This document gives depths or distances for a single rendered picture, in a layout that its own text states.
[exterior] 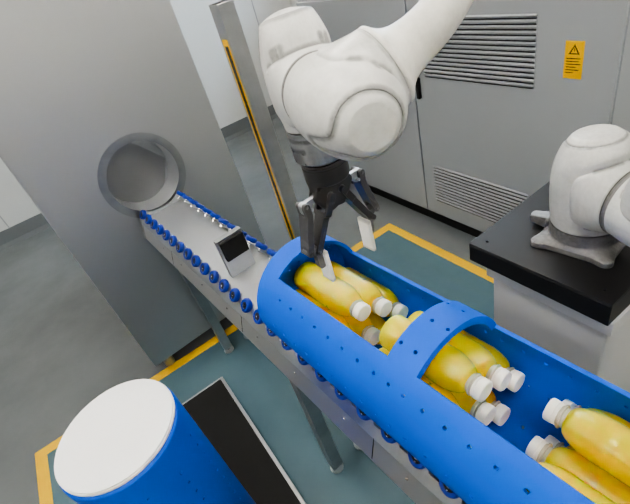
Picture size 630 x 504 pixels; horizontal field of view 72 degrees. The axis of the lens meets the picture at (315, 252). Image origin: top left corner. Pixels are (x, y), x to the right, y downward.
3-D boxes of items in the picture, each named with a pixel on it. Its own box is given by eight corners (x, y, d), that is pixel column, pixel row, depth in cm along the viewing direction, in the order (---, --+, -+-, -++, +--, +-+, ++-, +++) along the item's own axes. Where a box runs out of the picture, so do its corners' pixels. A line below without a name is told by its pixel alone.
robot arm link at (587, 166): (588, 190, 109) (596, 106, 96) (657, 222, 94) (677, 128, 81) (532, 215, 107) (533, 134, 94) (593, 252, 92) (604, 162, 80)
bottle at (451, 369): (373, 339, 81) (457, 398, 68) (395, 309, 82) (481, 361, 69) (389, 351, 86) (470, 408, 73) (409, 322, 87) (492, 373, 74)
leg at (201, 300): (231, 344, 257) (187, 264, 221) (235, 349, 253) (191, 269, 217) (223, 350, 255) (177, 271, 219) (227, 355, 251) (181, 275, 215)
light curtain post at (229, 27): (339, 348, 235) (224, -1, 135) (346, 354, 230) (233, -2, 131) (330, 355, 232) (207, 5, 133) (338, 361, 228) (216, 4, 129)
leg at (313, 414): (337, 457, 187) (299, 368, 151) (346, 466, 183) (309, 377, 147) (327, 467, 185) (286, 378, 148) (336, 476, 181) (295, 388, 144)
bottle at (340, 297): (311, 255, 103) (364, 287, 90) (321, 274, 108) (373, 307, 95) (289, 275, 101) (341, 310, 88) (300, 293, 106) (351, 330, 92)
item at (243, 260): (252, 260, 156) (237, 225, 147) (258, 264, 153) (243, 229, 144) (229, 275, 152) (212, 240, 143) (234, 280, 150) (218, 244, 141)
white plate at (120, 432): (98, 378, 112) (101, 381, 113) (26, 489, 91) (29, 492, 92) (192, 378, 104) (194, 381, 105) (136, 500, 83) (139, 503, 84)
